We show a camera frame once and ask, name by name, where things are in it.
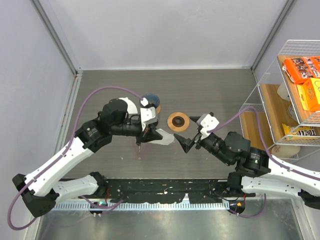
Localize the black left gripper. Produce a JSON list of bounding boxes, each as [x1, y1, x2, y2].
[[111, 119, 163, 147]]

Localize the white paper coffee filter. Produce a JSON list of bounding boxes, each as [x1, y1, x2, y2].
[[150, 128, 175, 146]]

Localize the blue glass dripper cone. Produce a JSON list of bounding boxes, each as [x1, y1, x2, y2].
[[142, 93, 160, 108]]

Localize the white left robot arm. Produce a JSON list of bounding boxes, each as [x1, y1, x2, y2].
[[12, 97, 164, 218]]

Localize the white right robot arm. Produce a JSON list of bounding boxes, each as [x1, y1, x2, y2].
[[174, 113, 320, 210]]

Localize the wooden board under shelf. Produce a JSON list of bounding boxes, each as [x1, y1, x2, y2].
[[240, 83, 298, 163]]

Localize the yellow candy bag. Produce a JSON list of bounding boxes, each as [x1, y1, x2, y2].
[[282, 123, 318, 137]]

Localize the yellow orange snack box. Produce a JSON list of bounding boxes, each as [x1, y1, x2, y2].
[[297, 78, 320, 112]]

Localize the orange snack bag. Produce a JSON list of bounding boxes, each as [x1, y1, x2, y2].
[[282, 56, 320, 85]]

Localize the bamboo dripper ring on table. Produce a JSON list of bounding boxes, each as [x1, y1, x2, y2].
[[166, 112, 190, 133]]

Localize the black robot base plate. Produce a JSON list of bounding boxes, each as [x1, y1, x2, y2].
[[106, 178, 245, 204]]

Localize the white slotted cable duct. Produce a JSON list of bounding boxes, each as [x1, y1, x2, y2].
[[53, 200, 230, 211]]

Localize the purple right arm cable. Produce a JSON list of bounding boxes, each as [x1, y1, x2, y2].
[[207, 106, 320, 220]]

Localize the white wire shelf rack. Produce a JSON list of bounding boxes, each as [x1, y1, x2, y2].
[[240, 39, 320, 163]]

